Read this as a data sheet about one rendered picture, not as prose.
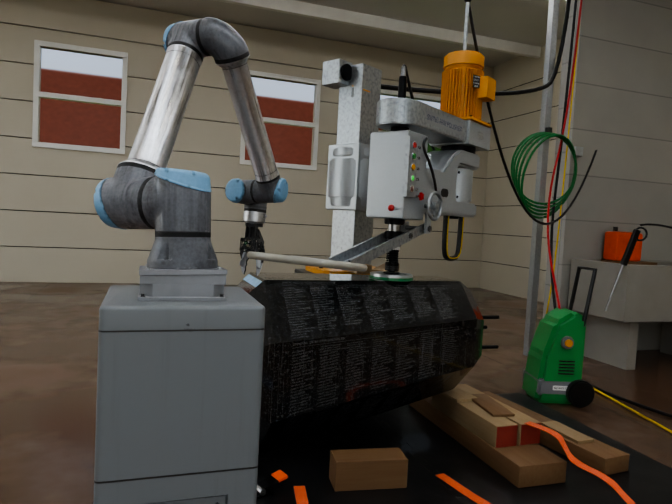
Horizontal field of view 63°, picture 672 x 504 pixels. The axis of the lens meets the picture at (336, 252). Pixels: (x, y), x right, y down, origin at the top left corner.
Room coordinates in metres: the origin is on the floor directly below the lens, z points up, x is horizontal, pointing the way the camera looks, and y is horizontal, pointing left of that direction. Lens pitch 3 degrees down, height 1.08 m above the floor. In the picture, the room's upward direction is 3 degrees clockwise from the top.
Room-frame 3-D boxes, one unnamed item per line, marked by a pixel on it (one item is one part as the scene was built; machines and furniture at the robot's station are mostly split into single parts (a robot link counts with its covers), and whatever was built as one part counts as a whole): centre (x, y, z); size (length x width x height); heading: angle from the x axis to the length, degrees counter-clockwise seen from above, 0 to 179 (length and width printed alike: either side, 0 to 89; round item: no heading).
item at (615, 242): (4.94, -2.62, 1.00); 0.50 x 0.22 x 0.33; 109
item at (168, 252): (1.52, 0.43, 0.98); 0.19 x 0.19 x 0.10
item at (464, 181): (3.25, -0.69, 1.32); 0.19 x 0.19 x 0.20
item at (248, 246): (2.22, 0.34, 0.99); 0.09 x 0.08 x 0.12; 172
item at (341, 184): (3.45, -0.28, 1.34); 0.74 x 0.34 x 0.25; 65
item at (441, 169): (3.04, -0.53, 1.28); 0.74 x 0.23 x 0.49; 142
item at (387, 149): (2.80, -0.33, 1.30); 0.36 x 0.22 x 0.45; 142
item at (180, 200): (1.53, 0.44, 1.11); 0.17 x 0.15 x 0.18; 68
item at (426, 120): (3.01, -0.50, 1.60); 0.96 x 0.25 x 0.17; 142
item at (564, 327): (3.52, -1.47, 0.43); 0.35 x 0.35 x 0.87; 3
